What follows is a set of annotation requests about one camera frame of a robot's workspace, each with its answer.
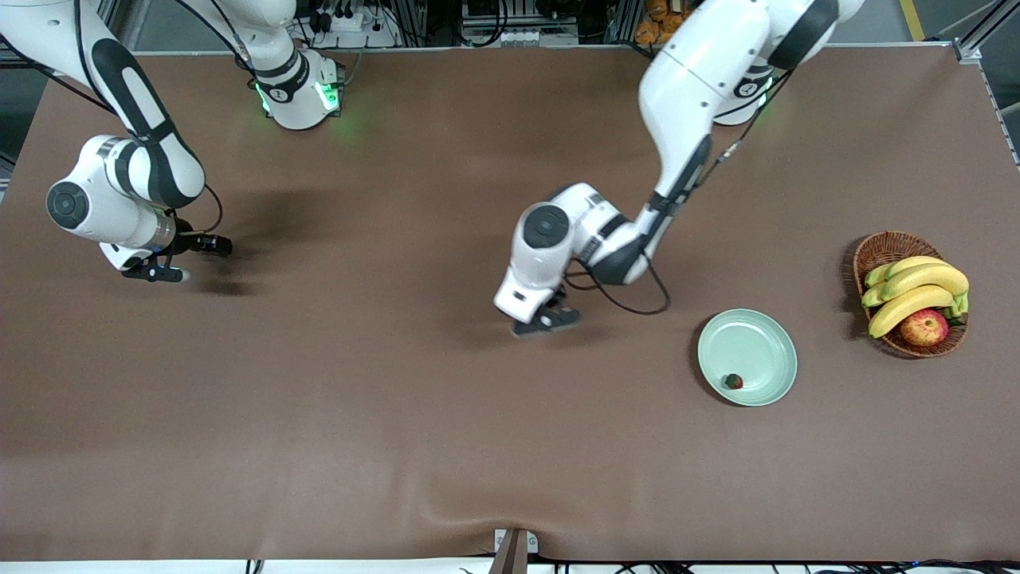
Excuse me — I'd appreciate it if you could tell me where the red apple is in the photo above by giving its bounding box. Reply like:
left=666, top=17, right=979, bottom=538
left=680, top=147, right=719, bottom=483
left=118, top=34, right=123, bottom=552
left=900, top=309, right=951, bottom=348

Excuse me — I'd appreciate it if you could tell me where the yellow banana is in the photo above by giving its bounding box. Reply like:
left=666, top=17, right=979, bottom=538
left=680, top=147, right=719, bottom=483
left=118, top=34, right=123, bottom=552
left=861, top=263, right=971, bottom=309
left=868, top=285, right=956, bottom=339
left=865, top=255, right=951, bottom=289

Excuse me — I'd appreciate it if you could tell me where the table cover cloth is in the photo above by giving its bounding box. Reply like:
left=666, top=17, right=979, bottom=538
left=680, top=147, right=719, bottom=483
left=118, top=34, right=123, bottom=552
left=0, top=44, right=1020, bottom=563

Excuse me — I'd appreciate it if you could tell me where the pale green plate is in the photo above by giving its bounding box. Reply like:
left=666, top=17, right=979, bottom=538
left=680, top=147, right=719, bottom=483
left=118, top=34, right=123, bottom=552
left=697, top=309, right=798, bottom=407

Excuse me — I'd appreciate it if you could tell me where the grey metal table clamp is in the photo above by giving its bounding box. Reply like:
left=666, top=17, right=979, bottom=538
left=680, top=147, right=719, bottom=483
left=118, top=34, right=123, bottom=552
left=493, top=528, right=539, bottom=574

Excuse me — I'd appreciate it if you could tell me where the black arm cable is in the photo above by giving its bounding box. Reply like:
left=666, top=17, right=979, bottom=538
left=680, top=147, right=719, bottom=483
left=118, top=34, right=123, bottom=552
left=0, top=0, right=264, bottom=238
left=564, top=68, right=794, bottom=316

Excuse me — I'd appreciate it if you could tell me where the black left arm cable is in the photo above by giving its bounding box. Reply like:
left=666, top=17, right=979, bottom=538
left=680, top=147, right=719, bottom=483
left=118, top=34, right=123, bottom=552
left=564, top=68, right=794, bottom=316

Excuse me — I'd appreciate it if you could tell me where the bag of orange buns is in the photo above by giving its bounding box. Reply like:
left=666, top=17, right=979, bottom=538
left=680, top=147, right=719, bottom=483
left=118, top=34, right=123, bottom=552
left=634, top=0, right=694, bottom=45

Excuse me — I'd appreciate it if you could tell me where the white power strip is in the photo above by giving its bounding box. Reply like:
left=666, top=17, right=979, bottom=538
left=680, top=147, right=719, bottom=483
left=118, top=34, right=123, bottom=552
left=307, top=0, right=399, bottom=49

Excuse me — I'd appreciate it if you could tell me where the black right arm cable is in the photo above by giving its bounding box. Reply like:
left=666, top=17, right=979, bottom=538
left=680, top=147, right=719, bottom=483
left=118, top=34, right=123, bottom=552
left=0, top=0, right=264, bottom=238

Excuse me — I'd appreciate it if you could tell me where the brown wicker basket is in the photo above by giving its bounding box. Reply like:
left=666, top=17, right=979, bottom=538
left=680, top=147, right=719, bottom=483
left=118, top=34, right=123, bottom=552
left=852, top=230, right=969, bottom=360

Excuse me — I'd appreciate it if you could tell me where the aluminium frame profile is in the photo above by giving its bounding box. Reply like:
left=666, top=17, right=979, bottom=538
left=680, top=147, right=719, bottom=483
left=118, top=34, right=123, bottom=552
left=952, top=0, right=1020, bottom=168

